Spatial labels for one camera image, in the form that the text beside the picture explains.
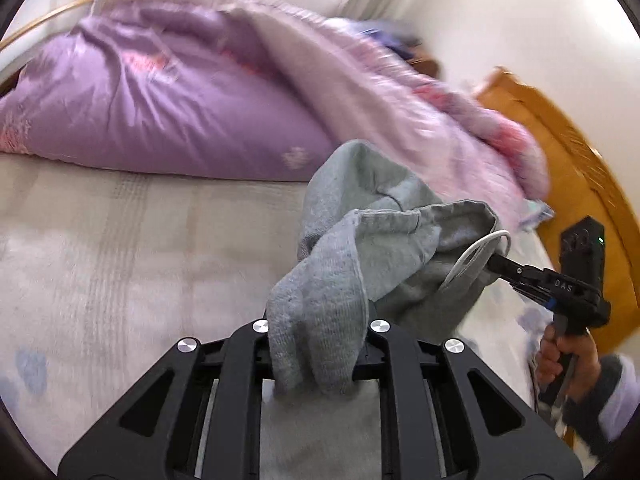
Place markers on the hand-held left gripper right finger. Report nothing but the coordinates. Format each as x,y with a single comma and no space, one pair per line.
395,360

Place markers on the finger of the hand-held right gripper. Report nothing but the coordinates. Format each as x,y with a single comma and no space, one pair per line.
515,267
535,294

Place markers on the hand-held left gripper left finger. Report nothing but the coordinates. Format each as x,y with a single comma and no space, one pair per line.
239,360

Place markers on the grey hooded sweatshirt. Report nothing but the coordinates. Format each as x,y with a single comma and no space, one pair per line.
365,260

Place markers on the person's right hand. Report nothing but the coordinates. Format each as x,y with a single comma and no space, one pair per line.
582,365

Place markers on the wooden headboard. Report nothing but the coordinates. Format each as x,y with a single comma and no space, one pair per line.
570,170

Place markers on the bed with pale sheet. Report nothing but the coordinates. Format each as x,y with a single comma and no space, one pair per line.
125,270

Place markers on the dark blue cloth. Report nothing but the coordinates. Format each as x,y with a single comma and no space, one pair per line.
397,40

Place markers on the purple floral quilt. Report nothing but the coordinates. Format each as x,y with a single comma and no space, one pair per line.
210,85

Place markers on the curved golden rod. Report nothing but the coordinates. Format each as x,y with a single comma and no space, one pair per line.
47,17

